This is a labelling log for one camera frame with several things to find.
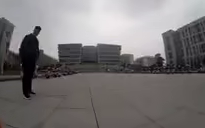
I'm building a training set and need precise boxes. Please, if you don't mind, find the grey three-block building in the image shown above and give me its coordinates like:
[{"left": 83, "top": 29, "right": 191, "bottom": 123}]
[{"left": 57, "top": 42, "right": 122, "bottom": 65}]

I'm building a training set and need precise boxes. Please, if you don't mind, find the long row of parked bicycles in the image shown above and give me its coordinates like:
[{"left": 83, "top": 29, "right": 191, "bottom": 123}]
[{"left": 103, "top": 63, "right": 205, "bottom": 74}]

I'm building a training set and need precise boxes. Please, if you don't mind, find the dark tree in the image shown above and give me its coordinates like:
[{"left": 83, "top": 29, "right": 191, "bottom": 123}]
[{"left": 154, "top": 53, "right": 166, "bottom": 68}]

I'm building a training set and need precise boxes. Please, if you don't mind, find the grey paved plaza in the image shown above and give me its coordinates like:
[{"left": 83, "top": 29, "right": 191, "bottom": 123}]
[{"left": 0, "top": 72, "right": 205, "bottom": 128}]

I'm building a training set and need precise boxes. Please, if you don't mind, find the small distant building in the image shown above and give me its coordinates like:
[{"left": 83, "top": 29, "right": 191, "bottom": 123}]
[{"left": 120, "top": 53, "right": 135, "bottom": 66}]

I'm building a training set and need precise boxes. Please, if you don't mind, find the low distant building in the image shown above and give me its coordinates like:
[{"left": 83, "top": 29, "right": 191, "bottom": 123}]
[{"left": 134, "top": 55, "right": 158, "bottom": 67}]

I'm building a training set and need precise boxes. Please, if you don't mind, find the raised kerb ledge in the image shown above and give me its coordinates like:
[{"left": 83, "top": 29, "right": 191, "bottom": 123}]
[{"left": 0, "top": 74, "right": 23, "bottom": 83}]

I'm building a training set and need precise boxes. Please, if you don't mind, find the tall pale windowed building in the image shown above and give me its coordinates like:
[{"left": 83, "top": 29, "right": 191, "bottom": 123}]
[{"left": 161, "top": 12, "right": 205, "bottom": 69}]

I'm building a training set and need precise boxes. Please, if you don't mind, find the person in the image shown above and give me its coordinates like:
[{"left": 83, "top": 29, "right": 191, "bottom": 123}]
[{"left": 18, "top": 25, "right": 43, "bottom": 101}]

